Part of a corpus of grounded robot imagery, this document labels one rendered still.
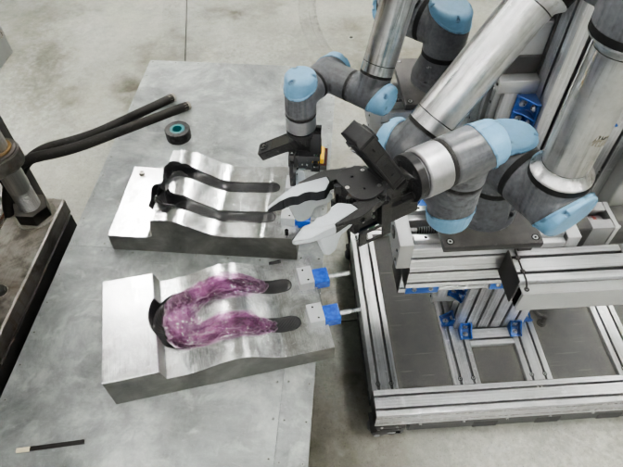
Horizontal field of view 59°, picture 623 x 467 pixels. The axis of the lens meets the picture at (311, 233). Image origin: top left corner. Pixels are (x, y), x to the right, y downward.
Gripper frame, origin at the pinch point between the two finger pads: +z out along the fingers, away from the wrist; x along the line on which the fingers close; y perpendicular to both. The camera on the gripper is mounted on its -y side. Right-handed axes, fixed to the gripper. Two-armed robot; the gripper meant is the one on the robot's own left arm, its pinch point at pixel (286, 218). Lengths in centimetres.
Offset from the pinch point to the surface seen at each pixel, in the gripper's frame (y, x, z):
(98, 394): 61, 34, 37
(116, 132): 42, 106, 8
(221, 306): 52, 35, 5
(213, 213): 49, 62, -5
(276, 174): 48, 67, -26
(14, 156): 30, 90, 35
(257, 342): 55, 23, 2
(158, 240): 52, 65, 11
